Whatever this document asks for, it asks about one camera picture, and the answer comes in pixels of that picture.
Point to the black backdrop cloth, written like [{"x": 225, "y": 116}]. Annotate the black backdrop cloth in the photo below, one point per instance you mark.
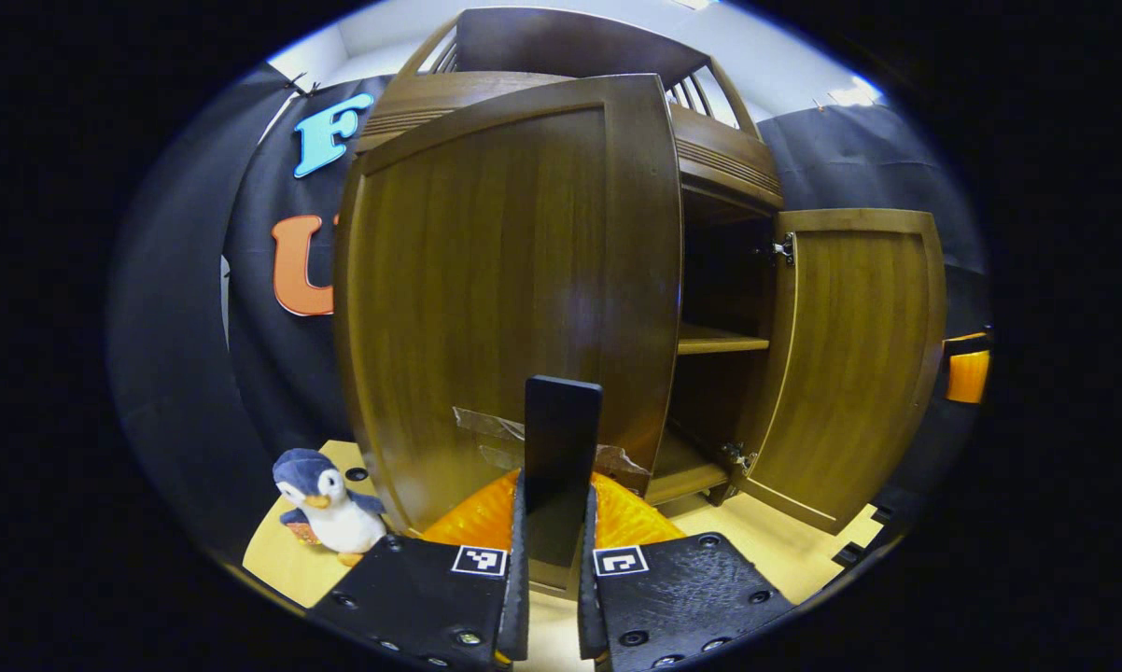
[{"x": 178, "y": 327}]

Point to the small ceiling light panel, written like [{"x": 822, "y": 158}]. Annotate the small ceiling light panel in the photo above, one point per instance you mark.
[{"x": 855, "y": 91}]

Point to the wooden shoe cabinet door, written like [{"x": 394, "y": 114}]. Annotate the wooden shoe cabinet door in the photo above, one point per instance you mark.
[
  {"x": 850, "y": 364},
  {"x": 505, "y": 271}
]

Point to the penguin plush toy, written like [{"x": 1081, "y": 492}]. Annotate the penguin plush toy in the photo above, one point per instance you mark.
[{"x": 337, "y": 518}]

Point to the wooden double-door shoe cabinet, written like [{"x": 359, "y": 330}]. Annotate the wooden double-door shoe cabinet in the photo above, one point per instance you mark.
[{"x": 561, "y": 42}]

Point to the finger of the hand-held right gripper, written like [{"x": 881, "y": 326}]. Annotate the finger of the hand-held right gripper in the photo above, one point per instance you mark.
[{"x": 970, "y": 378}]

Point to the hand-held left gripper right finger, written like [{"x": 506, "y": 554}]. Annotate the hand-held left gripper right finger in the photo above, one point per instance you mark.
[{"x": 587, "y": 597}]

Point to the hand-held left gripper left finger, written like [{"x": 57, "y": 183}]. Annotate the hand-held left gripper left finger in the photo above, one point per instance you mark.
[{"x": 520, "y": 597}]

